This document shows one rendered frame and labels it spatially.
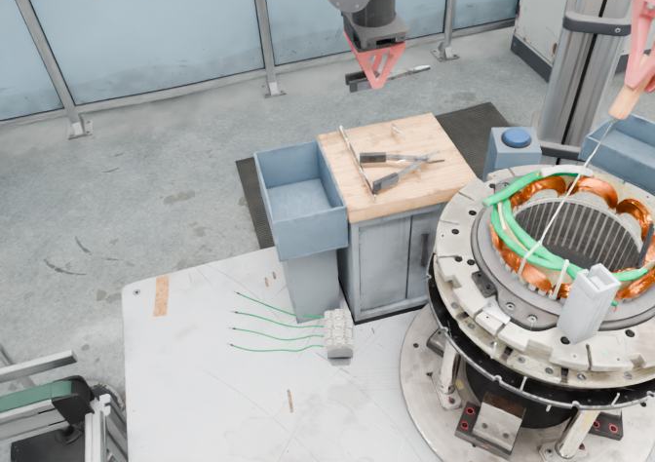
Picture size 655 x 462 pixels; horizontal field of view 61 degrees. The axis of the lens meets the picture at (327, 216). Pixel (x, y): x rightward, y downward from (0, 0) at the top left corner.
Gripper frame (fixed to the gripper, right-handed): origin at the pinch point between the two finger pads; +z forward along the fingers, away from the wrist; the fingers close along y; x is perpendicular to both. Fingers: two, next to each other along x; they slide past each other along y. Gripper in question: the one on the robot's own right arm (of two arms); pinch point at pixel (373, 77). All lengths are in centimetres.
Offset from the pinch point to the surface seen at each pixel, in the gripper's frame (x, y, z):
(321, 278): -12.8, 10.0, 29.3
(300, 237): -15.4, 12.3, 15.9
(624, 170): 35.0, 15.3, 15.2
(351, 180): -6.0, 7.1, 12.1
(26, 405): -65, 11, 42
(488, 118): 100, -130, 120
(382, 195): -2.7, 11.6, 12.1
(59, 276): -97, -92, 118
